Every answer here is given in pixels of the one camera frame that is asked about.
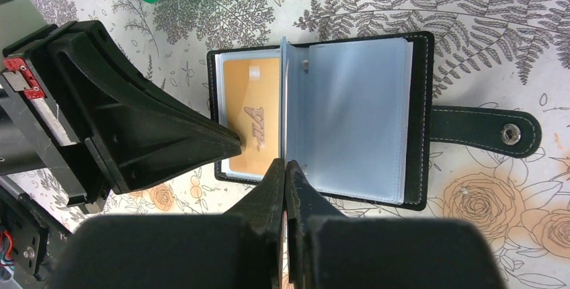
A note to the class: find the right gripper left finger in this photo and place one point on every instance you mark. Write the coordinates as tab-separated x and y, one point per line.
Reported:
260	243

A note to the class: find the gold credit card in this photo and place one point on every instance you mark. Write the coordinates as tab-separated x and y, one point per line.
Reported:
251	105

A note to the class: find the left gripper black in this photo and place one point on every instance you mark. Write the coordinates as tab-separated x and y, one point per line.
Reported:
67	90

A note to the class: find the black card holder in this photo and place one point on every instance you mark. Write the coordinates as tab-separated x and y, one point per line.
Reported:
357	115

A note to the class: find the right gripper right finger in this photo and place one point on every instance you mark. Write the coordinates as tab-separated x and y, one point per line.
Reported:
314	237

